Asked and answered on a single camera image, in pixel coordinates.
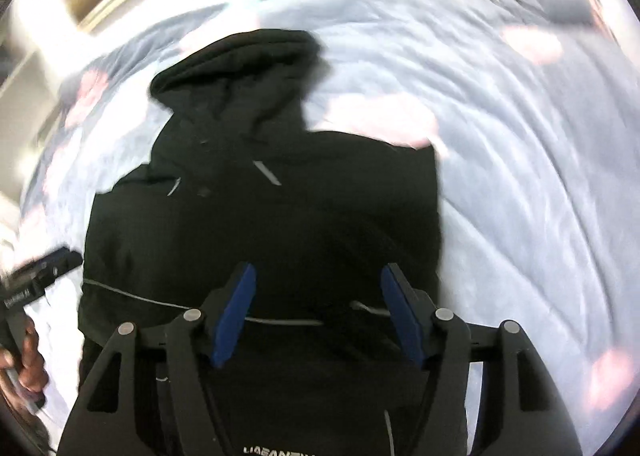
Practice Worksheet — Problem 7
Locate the black jacket with grey piping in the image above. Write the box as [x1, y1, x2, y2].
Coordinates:
[78, 30, 442, 455]

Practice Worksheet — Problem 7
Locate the grey floral bed quilt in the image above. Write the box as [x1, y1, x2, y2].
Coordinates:
[18, 0, 639, 455]

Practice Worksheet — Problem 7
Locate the person's left hand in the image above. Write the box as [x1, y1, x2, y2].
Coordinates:
[1, 316, 49, 408]

